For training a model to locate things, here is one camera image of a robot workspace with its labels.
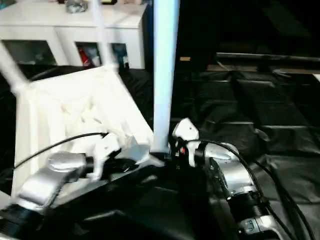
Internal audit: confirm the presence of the black cabinet with gold label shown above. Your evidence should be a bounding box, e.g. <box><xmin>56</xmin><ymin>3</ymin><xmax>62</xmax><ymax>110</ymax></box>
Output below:
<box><xmin>175</xmin><ymin>0</ymin><xmax>219</xmax><ymax>74</ymax></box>

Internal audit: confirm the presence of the dark metal bar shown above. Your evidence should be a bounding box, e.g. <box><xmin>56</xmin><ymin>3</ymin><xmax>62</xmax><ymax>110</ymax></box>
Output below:
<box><xmin>215</xmin><ymin>52</ymin><xmax>320</xmax><ymax>64</ymax></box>

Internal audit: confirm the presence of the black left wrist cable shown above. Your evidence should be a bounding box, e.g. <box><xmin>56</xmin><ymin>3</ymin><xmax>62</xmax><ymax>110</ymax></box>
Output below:
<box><xmin>13</xmin><ymin>131</ymin><xmax>109</xmax><ymax>169</ymax></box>

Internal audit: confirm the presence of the black mat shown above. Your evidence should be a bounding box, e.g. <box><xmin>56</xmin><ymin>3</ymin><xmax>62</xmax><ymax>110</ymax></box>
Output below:
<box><xmin>0</xmin><ymin>63</ymin><xmax>320</xmax><ymax>240</ymax></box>

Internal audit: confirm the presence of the white sideboard cabinet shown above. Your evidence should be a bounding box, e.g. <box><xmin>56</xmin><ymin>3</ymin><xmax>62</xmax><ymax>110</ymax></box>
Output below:
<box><xmin>0</xmin><ymin>3</ymin><xmax>149</xmax><ymax>70</ymax></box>

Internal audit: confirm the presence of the white plastic table top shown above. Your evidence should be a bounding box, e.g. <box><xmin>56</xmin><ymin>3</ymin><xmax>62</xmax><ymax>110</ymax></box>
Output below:
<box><xmin>10</xmin><ymin>64</ymin><xmax>166</xmax><ymax>201</ymax></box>

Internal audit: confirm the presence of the red bottle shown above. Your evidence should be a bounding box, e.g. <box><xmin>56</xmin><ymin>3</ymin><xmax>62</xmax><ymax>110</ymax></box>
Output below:
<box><xmin>78</xmin><ymin>45</ymin><xmax>93</xmax><ymax>68</ymax></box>

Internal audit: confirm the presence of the dark ornament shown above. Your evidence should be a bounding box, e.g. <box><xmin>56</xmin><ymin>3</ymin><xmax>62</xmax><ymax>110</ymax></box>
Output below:
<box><xmin>65</xmin><ymin>0</ymin><xmax>89</xmax><ymax>14</ymax></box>

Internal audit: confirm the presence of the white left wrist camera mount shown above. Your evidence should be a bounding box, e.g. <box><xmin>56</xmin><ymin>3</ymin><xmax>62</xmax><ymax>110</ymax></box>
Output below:
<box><xmin>86</xmin><ymin>133</ymin><xmax>123</xmax><ymax>183</ymax></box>

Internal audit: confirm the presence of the white plastic table leg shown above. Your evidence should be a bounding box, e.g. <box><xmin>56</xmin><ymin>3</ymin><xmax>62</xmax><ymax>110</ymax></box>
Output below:
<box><xmin>151</xmin><ymin>0</ymin><xmax>182</xmax><ymax>155</ymax></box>
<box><xmin>90</xmin><ymin>0</ymin><xmax>121</xmax><ymax>73</ymax></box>
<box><xmin>0</xmin><ymin>40</ymin><xmax>31</xmax><ymax>98</ymax></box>

